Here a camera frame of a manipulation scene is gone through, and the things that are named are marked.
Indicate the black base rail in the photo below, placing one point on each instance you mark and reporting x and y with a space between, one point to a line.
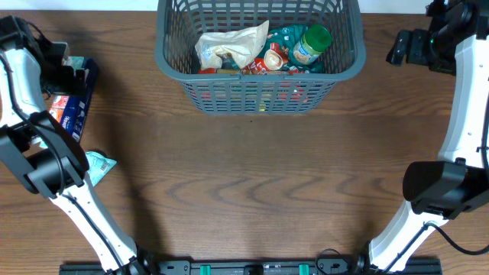
332 265

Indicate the mint green small packet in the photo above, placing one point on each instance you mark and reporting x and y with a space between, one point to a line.
99 166

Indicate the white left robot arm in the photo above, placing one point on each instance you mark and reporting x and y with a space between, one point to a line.
41 153

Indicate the red spaghetti pack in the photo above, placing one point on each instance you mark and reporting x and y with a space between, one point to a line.
208 71

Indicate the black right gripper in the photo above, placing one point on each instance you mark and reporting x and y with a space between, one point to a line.
399 48

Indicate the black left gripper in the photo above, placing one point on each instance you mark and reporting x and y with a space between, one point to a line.
73 84

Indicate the blue Kleenex tissue pack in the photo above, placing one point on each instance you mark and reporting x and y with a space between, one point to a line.
71 111

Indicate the grey plastic mesh basket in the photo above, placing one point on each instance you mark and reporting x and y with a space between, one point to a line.
180 23

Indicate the green lid jar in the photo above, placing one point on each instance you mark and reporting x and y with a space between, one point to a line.
315 40

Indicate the green coffee sachet bag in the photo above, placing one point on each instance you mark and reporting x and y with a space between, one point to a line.
277 54

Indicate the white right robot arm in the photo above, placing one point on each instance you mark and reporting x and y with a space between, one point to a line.
436 192

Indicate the beige paper pouch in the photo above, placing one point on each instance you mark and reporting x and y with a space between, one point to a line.
242 46

